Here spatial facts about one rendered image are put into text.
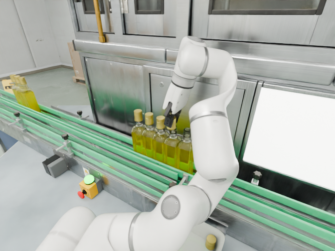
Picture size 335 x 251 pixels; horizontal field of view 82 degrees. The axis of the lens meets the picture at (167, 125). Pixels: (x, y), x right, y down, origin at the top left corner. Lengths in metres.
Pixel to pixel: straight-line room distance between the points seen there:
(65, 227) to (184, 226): 0.30
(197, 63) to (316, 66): 0.36
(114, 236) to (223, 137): 0.30
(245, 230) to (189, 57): 0.64
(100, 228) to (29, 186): 0.81
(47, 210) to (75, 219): 0.53
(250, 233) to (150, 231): 0.52
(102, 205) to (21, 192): 0.43
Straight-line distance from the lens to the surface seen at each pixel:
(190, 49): 0.49
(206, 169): 0.38
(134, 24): 0.94
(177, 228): 0.37
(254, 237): 0.86
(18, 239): 1.05
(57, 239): 0.55
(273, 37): 0.73
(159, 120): 0.74
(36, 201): 1.15
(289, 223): 0.79
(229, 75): 0.51
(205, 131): 0.39
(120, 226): 0.46
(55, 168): 1.18
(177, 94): 0.60
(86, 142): 1.12
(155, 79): 0.87
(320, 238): 0.82
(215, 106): 0.41
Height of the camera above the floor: 1.52
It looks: 30 degrees down
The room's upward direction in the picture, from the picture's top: straight up
